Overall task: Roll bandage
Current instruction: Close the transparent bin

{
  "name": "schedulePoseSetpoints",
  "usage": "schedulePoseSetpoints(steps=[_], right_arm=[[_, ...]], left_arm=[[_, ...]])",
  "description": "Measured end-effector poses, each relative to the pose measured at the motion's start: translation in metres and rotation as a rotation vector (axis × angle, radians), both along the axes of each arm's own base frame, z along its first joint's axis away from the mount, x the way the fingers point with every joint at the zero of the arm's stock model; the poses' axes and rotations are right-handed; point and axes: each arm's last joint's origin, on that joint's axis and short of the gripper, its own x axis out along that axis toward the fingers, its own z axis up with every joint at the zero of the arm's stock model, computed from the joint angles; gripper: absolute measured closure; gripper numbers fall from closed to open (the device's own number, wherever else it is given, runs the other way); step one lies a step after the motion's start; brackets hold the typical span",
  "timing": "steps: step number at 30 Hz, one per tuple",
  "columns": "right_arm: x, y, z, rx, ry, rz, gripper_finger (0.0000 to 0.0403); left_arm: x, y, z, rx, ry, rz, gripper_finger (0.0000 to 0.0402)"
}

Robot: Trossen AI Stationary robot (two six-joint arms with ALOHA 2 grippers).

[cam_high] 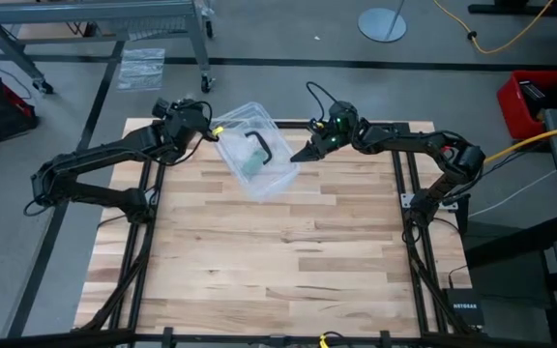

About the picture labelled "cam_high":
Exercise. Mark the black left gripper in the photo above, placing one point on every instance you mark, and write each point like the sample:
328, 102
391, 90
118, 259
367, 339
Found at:
186, 121

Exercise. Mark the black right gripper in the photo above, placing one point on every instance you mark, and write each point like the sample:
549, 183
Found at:
339, 125

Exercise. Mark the clear plastic storage container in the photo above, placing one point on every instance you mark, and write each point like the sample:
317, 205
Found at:
269, 186

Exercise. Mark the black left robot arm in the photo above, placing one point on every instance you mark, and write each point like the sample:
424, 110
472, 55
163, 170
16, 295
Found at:
90, 157

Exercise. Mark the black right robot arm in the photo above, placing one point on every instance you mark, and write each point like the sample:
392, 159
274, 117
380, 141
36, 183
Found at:
419, 142

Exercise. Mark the flat clear plastic bag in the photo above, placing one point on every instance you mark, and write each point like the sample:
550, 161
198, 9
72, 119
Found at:
140, 67

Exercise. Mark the round grey base stand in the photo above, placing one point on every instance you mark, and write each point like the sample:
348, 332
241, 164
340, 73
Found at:
380, 24

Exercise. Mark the grey metal cart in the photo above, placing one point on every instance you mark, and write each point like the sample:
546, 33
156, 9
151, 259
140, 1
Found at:
90, 9

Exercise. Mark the red plastic bin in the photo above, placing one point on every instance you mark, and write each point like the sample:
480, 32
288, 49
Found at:
513, 106

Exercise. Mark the black box with label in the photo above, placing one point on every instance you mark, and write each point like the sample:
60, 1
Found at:
532, 96

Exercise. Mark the black stand base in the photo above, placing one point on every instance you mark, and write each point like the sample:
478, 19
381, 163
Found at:
501, 8

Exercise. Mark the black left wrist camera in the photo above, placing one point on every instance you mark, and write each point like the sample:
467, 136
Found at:
162, 108

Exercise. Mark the black Netgear network switch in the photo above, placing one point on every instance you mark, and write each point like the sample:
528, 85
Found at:
464, 307

